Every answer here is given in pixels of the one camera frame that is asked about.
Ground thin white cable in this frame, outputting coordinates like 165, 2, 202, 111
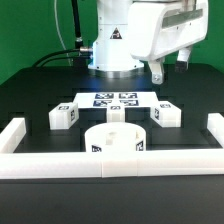
54, 0, 72, 67

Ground black thick cable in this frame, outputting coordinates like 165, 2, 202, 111
71, 0, 84, 51

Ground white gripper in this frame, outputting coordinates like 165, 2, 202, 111
127, 0, 208, 84

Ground white marker tag plate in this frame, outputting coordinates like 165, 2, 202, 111
74, 92, 158, 109

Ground white U-shaped fence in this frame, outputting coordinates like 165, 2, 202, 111
0, 118, 224, 179

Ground black curved base cable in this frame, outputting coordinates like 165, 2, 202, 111
31, 46, 94, 69

